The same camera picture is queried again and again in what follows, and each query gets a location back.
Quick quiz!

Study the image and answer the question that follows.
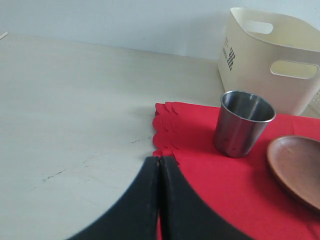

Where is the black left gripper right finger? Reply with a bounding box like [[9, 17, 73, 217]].
[[158, 156, 251, 240]]

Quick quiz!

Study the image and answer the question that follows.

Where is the red table cloth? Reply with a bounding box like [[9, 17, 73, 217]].
[[152, 102, 320, 240]]

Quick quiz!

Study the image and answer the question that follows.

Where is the cream plastic storage bin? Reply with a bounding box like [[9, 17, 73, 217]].
[[218, 7, 320, 115]]

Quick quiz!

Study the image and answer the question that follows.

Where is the brown wooden plate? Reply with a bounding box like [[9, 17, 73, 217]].
[[266, 135, 320, 213]]

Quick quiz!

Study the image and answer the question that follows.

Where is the stainless steel cup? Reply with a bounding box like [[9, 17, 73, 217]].
[[213, 90, 276, 158]]

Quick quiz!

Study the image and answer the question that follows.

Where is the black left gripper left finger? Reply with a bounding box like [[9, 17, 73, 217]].
[[69, 156, 160, 240]]

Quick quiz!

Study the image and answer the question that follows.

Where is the white perforated plastic basket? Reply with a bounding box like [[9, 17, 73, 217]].
[[308, 90, 320, 115]]

